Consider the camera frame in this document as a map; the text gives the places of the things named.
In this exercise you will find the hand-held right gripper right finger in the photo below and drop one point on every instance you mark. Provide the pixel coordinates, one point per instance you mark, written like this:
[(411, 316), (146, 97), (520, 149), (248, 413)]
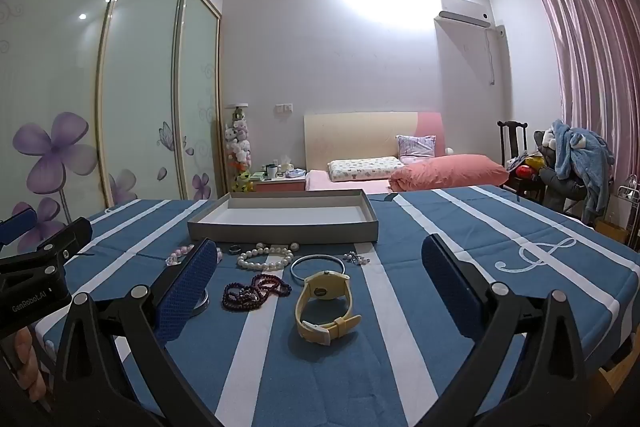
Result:
[(450, 292)]

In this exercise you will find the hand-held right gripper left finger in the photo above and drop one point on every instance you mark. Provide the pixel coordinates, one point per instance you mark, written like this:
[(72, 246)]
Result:
[(185, 292)]

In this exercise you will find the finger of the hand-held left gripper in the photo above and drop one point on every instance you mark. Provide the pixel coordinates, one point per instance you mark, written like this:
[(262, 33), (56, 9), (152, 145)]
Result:
[(17, 227), (72, 234)]

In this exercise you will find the silver cuff bangle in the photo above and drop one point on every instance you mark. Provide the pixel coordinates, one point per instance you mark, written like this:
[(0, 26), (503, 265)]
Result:
[(202, 304)]

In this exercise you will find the thin silver bangle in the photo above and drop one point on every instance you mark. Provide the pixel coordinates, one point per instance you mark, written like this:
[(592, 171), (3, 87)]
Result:
[(295, 274)]

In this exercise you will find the grey cardboard tray box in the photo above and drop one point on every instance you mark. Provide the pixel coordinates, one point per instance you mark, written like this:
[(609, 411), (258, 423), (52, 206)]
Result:
[(280, 227)]

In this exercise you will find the person's left hand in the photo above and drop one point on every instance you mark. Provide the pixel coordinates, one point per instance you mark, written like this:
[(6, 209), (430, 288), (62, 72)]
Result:
[(27, 357)]

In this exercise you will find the small pearl earring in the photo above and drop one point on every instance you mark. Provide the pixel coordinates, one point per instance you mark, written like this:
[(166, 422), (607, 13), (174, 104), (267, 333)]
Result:
[(351, 257), (363, 260)]

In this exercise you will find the salmon pink duvet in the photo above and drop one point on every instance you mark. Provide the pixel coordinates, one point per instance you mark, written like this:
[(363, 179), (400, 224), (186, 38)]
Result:
[(450, 172)]

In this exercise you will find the blue white striped tablecloth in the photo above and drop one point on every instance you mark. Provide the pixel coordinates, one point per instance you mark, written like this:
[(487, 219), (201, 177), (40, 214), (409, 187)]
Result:
[(350, 382)]

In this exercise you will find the pink white nightstand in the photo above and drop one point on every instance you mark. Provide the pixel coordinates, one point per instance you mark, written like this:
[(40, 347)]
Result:
[(280, 184)]

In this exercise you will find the purple floral pillow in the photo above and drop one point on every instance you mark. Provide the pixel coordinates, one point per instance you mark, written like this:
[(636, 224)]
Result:
[(416, 149)]

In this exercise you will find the white mug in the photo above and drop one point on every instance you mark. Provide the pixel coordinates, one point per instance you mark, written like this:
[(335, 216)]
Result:
[(271, 170)]

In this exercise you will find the dark grey clothing pile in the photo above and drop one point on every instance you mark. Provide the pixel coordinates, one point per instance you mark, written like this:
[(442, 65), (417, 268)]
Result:
[(557, 187)]

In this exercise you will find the white patterned pillow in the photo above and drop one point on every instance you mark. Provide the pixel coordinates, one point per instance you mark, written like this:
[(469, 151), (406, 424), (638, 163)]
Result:
[(362, 169)]

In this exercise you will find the stack of plush toys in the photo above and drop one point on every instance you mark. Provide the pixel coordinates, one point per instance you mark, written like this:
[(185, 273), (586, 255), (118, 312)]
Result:
[(237, 142)]

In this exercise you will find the tissue box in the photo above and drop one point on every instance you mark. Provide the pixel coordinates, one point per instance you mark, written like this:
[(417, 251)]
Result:
[(286, 167)]

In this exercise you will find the floral sliding door wardrobe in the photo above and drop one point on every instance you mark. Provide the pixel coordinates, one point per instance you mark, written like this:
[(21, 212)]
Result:
[(125, 82)]

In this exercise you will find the light blue cloth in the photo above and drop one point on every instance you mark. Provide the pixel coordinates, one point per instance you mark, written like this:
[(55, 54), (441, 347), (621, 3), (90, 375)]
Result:
[(296, 173)]

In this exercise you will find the dark wooden chair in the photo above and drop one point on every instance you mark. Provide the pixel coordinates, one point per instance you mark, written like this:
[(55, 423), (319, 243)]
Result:
[(511, 139)]

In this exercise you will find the pink bed sheet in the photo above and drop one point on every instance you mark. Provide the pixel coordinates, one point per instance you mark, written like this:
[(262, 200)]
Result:
[(320, 183)]

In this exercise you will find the beige pink bed headboard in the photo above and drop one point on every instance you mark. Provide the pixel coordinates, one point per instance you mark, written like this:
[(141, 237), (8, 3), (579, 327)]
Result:
[(360, 137)]

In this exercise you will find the blue plush garment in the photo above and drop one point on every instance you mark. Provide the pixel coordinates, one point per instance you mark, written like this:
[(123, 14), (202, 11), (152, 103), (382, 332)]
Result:
[(580, 157)]

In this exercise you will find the metal rack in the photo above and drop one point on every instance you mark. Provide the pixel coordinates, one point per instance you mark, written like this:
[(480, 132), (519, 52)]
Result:
[(631, 197)]

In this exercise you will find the air conditioner pipe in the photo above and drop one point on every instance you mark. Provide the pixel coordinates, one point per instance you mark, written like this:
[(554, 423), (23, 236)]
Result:
[(492, 57)]

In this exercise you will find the pink curtain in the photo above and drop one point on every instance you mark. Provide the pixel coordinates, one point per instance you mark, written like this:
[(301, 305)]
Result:
[(595, 57)]

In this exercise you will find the white air conditioner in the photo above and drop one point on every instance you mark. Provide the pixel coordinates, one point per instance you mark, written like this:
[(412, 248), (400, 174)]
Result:
[(462, 9)]

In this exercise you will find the white wall switch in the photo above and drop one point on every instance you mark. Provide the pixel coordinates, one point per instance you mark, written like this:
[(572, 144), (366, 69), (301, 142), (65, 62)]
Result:
[(283, 108)]

